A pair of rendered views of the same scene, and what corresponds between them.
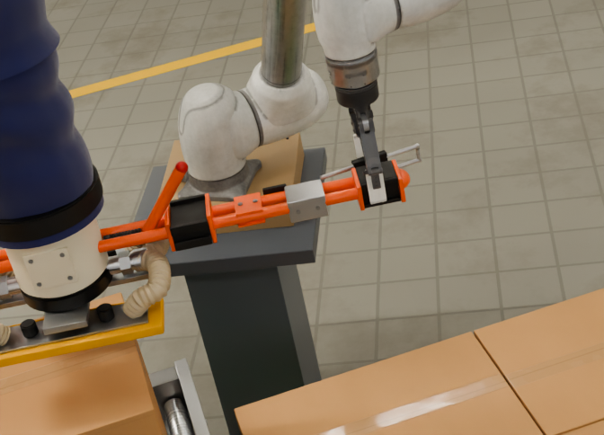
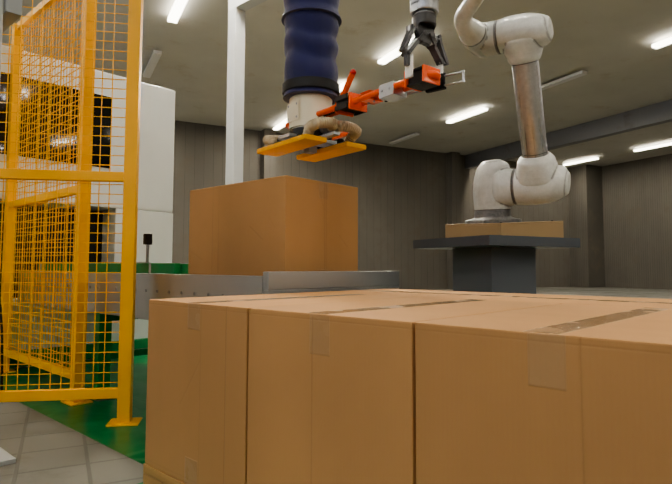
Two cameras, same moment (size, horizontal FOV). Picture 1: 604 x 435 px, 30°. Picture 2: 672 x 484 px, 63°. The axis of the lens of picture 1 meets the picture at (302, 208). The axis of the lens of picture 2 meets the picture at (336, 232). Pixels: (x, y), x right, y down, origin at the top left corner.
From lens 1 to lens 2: 2.17 m
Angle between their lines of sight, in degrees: 61
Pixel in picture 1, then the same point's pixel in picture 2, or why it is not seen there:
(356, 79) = (414, 5)
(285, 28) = (521, 107)
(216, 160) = (481, 195)
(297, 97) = (533, 164)
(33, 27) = not seen: outside the picture
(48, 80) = (315, 21)
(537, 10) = not seen: outside the picture
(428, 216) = not seen: outside the picture
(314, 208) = (388, 88)
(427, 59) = not seen: outside the picture
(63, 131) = (313, 45)
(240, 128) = (499, 179)
